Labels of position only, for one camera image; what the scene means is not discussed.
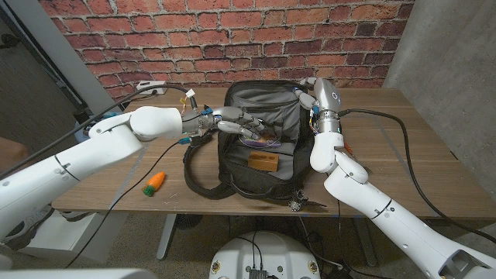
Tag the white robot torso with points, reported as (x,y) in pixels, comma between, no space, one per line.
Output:
(271,252)

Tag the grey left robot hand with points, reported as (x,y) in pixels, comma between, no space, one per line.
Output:
(232,116)

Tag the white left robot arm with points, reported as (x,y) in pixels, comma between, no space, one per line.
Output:
(97,147)

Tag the red brick print backdrop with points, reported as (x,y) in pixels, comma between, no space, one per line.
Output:
(232,38)

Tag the grey and black sneaker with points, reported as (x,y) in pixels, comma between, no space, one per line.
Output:
(21,240)

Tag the white power strip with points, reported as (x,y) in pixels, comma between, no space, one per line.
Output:
(149,83)

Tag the person's bare leg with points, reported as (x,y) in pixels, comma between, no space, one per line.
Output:
(9,153)

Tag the white table leg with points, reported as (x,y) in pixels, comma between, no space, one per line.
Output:
(166,236)
(370,252)

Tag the orange toy carrot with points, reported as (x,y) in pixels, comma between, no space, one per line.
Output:
(156,180)

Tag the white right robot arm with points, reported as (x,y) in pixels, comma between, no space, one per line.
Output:
(387,217)

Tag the teal small item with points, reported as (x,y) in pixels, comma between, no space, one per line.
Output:
(109,115)

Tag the black backpack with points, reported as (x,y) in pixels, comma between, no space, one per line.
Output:
(252,182)

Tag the wooden block with holes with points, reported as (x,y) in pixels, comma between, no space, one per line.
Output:
(263,162)

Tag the black round fan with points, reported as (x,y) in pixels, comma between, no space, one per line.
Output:
(189,221)

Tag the small black box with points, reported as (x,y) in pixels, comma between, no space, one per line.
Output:
(82,116)

